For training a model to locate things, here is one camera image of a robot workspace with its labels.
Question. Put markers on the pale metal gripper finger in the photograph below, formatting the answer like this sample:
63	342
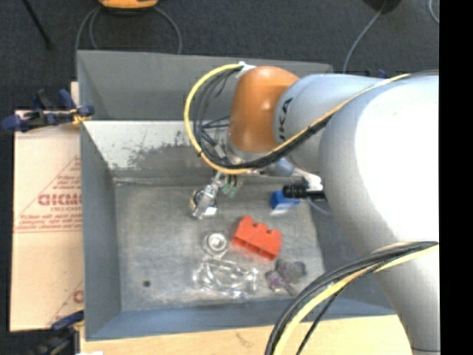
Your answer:
196	200
209	210

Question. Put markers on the grey metal bin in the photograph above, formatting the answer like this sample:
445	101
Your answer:
159	235

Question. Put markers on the red toy brick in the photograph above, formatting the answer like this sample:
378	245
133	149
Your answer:
258	238

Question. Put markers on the blue and white block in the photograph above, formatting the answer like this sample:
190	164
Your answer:
282	200

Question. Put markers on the clear plastic bottle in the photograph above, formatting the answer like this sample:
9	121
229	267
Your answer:
225	279

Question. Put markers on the grey purple soft toy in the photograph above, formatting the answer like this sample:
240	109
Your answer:
286	274

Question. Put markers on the brown cardboard board red print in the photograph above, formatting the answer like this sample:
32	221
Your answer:
44	257

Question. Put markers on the black cylinder on white bracket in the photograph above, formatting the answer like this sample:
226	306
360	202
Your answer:
297	191

